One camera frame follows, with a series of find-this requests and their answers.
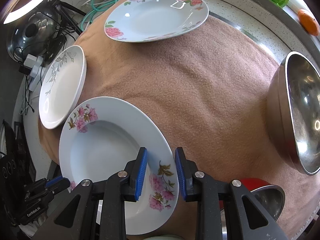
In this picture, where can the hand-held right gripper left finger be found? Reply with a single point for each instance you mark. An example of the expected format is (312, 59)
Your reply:
(142, 175)

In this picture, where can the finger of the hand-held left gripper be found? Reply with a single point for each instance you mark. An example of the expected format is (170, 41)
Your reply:
(56, 181)

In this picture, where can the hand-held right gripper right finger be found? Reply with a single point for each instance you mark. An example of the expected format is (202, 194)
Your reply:
(180, 177)

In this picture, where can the pink floral deep plate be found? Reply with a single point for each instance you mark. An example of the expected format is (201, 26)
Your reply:
(100, 150)

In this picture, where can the red steel-lined bowl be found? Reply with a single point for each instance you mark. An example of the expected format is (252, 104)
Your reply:
(265, 202)

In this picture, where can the white plate grey leaf print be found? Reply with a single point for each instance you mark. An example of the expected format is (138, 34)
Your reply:
(62, 90)

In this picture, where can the large steel bowl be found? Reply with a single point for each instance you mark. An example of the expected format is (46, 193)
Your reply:
(300, 105)

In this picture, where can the large pink floral plate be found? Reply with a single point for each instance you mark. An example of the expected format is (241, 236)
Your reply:
(150, 17)

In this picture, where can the pink beige towel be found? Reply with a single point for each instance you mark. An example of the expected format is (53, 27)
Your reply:
(187, 92)

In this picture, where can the white power adapter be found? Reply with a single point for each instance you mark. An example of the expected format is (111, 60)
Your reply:
(37, 72)

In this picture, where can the large steel wok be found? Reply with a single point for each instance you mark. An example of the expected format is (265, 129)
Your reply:
(22, 37)

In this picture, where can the black tripod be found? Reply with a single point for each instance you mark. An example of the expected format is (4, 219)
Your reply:
(72, 8)

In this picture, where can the orange fruit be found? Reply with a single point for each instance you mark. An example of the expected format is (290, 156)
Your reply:
(308, 22)

